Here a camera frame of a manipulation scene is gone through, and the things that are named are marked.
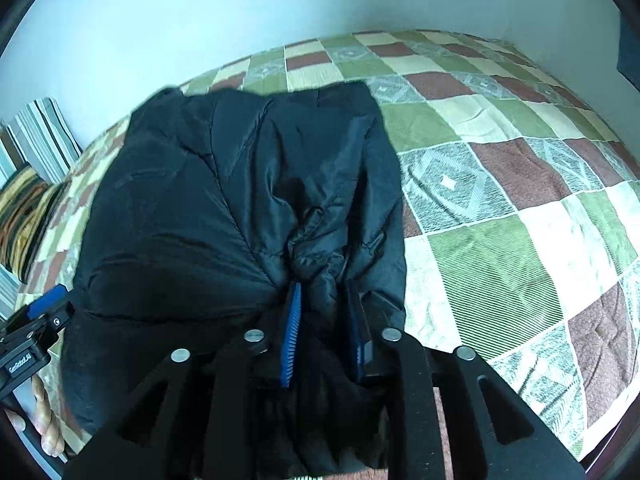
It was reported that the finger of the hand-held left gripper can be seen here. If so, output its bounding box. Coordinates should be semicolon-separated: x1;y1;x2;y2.
0;284;77;346

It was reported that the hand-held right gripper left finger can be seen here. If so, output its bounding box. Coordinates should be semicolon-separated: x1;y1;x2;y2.
64;280;305;480

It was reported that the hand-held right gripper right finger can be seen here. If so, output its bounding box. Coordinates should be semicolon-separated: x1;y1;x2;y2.
346;282;587;480

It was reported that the black puffer jacket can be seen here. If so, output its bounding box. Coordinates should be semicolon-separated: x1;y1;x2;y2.
59;80;410;480

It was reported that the person's left hand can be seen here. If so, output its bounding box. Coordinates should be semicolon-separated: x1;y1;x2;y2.
4;374;67;457

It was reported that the yellow brown patterned pillow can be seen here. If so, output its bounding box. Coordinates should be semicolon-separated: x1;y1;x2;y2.
0;167;70;282

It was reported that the grey striped pillow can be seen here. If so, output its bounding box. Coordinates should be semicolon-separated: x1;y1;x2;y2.
0;97;84;187

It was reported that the checkered patchwork bedspread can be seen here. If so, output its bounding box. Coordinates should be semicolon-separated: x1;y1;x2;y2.
14;29;640;480

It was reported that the dark teal hanging cloth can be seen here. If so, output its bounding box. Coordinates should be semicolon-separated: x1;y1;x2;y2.
616;9;640;79

